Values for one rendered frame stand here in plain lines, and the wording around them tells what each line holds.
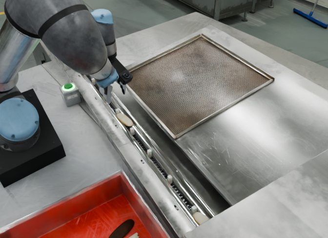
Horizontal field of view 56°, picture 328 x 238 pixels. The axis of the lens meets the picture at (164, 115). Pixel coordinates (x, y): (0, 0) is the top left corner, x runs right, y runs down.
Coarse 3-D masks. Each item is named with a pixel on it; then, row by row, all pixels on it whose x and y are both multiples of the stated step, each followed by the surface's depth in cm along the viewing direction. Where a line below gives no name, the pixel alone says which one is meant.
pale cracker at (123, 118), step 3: (117, 114) 131; (120, 114) 130; (123, 114) 131; (117, 117) 130; (120, 117) 129; (123, 117) 129; (126, 117) 129; (120, 120) 128; (123, 120) 127; (126, 120) 127; (129, 120) 127; (123, 123) 127; (126, 123) 126; (129, 123) 126; (132, 123) 126
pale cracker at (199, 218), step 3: (195, 213) 94; (198, 213) 94; (201, 213) 94; (195, 216) 93; (198, 216) 93; (201, 216) 93; (204, 216) 93; (195, 219) 93; (198, 219) 92; (201, 219) 92; (204, 219) 92; (207, 219) 92; (198, 222) 92; (201, 222) 91
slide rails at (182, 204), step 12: (108, 108) 135; (120, 108) 135; (144, 144) 118; (144, 156) 113; (156, 156) 113; (156, 168) 109; (168, 168) 109; (180, 180) 104; (180, 204) 97; (192, 204) 97; (192, 216) 94
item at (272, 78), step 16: (176, 48) 156; (208, 48) 151; (224, 48) 148; (144, 64) 150; (224, 64) 140; (240, 64) 139; (144, 80) 142; (208, 80) 135; (224, 80) 133; (256, 80) 129; (272, 80) 127; (144, 96) 134; (176, 96) 131; (224, 96) 126; (160, 112) 126; (192, 112) 123; (192, 128) 116
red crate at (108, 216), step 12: (108, 204) 101; (120, 204) 101; (84, 216) 98; (96, 216) 98; (108, 216) 97; (120, 216) 97; (132, 216) 97; (60, 228) 95; (72, 228) 94; (84, 228) 94; (96, 228) 94; (108, 228) 94; (132, 228) 94; (144, 228) 94
